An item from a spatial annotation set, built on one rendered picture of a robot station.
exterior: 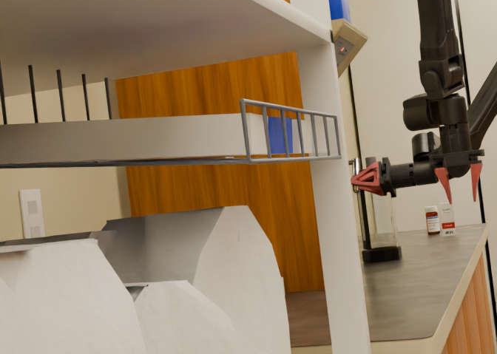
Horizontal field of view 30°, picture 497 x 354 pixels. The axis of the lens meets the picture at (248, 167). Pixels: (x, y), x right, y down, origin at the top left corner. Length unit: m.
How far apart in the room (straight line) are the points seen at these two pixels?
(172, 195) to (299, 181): 0.29
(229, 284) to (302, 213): 1.10
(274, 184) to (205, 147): 1.18
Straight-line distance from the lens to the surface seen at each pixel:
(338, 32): 2.04
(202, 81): 2.02
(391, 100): 5.15
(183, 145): 0.80
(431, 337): 1.34
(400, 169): 2.22
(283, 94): 1.97
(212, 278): 0.85
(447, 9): 1.80
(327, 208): 1.15
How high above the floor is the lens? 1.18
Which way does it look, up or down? 1 degrees up
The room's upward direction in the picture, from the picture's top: 7 degrees counter-clockwise
